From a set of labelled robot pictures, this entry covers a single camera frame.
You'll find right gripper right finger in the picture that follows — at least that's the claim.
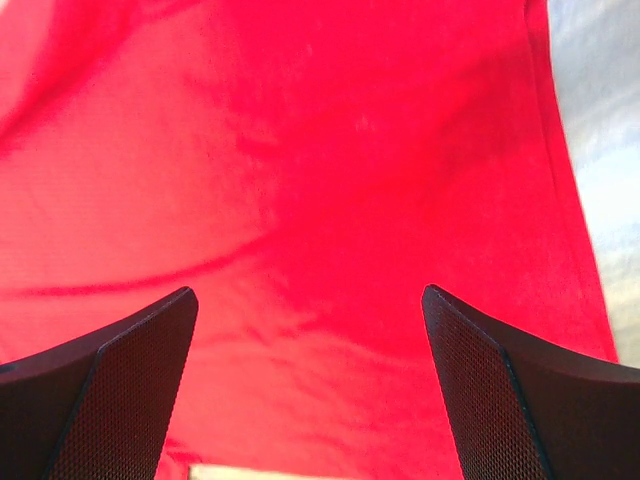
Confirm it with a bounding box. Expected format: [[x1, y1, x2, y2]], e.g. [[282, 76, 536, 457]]
[[422, 285, 639, 479]]

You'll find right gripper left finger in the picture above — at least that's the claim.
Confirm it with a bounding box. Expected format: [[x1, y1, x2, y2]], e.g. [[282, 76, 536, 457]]
[[1, 287, 198, 479]]

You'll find red t shirt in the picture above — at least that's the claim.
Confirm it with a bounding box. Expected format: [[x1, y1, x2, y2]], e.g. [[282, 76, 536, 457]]
[[1, 1, 617, 479]]

